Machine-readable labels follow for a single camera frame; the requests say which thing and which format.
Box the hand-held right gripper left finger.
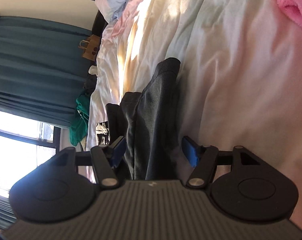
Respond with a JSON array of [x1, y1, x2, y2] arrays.
[[45, 135, 128, 189]]

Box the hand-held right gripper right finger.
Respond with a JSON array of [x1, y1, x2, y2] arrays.
[[182, 136, 263, 189]]

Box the dark grey pants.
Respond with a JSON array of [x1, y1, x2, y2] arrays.
[[105, 57, 182, 181]]

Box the black clothes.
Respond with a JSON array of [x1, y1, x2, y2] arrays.
[[83, 76, 98, 92]]

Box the green garment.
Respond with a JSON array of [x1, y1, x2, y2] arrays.
[[69, 92, 91, 147]]

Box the pastel bed blanket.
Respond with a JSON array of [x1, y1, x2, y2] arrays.
[[86, 0, 302, 230]]

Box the window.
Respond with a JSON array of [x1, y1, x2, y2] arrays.
[[0, 109, 63, 198]]

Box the brown paper bag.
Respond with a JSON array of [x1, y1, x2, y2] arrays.
[[78, 34, 102, 61]]

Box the teal curtain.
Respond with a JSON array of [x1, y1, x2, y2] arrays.
[[0, 15, 94, 128]]

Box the pastel pillow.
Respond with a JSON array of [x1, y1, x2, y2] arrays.
[[95, 0, 144, 22]]

